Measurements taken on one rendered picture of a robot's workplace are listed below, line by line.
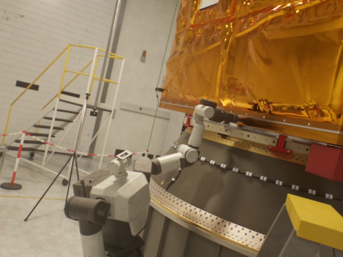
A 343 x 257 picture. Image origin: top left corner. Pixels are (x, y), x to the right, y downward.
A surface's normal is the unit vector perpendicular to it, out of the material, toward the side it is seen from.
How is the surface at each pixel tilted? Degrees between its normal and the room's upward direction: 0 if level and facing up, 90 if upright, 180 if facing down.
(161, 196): 43
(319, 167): 90
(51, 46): 90
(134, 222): 80
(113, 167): 108
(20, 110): 90
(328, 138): 90
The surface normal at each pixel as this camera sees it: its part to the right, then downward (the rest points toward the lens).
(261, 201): -0.25, -0.51
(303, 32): -0.91, -0.07
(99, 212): 0.91, 0.04
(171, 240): -0.73, -0.15
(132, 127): 0.46, 0.13
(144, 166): 0.16, -0.74
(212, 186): -0.47, -0.57
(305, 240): -0.21, -0.08
